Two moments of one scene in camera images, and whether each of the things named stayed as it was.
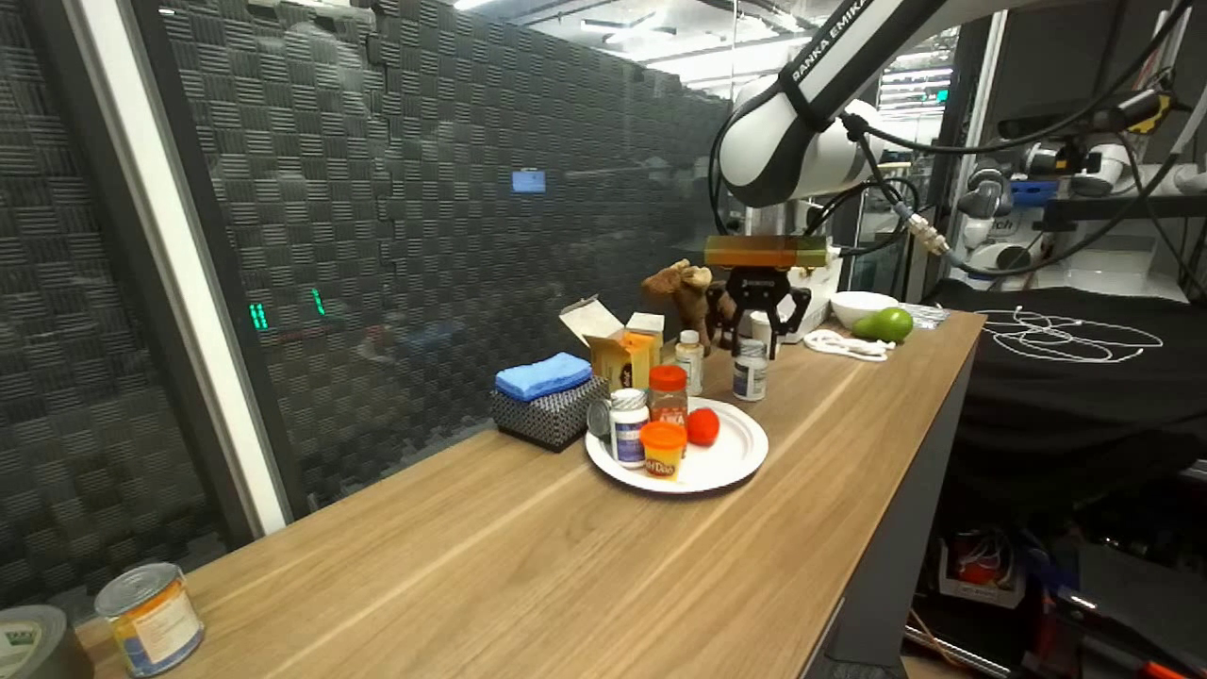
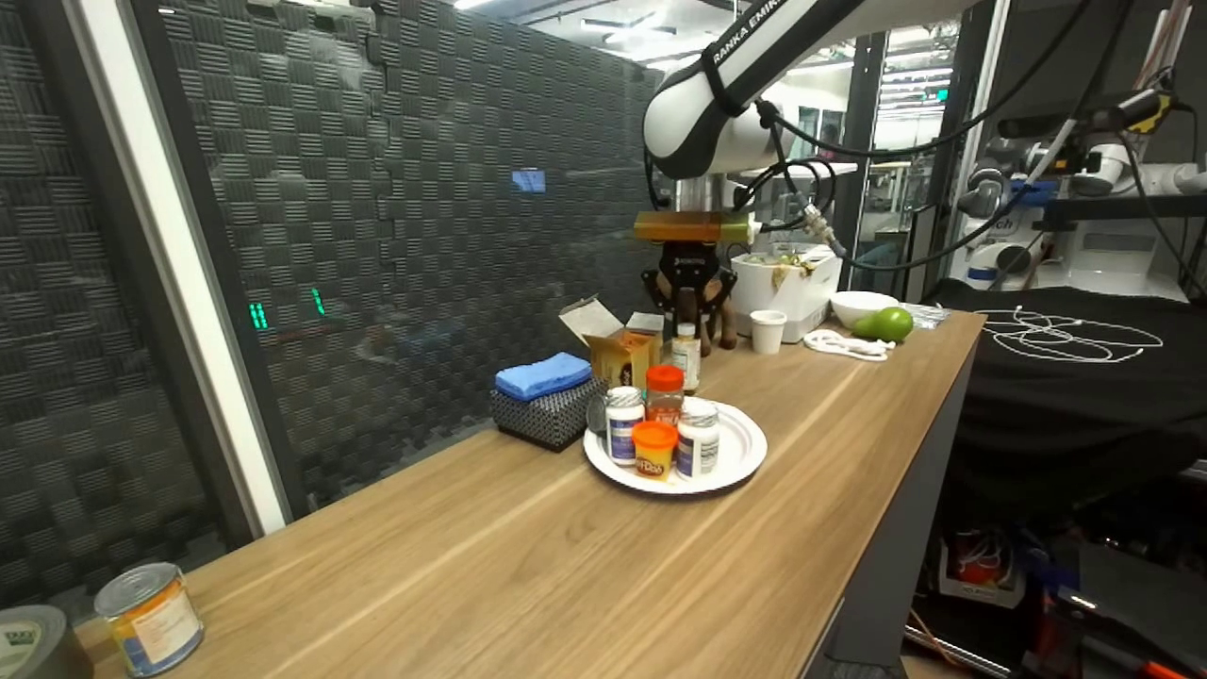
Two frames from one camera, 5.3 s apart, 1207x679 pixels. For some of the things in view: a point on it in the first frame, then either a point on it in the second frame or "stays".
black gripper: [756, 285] -> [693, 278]
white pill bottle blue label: [629, 420] stays
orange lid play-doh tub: [662, 445] stays
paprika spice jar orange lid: [671, 389] stays
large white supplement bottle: [747, 372] -> [701, 444]
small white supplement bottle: [693, 354] stays
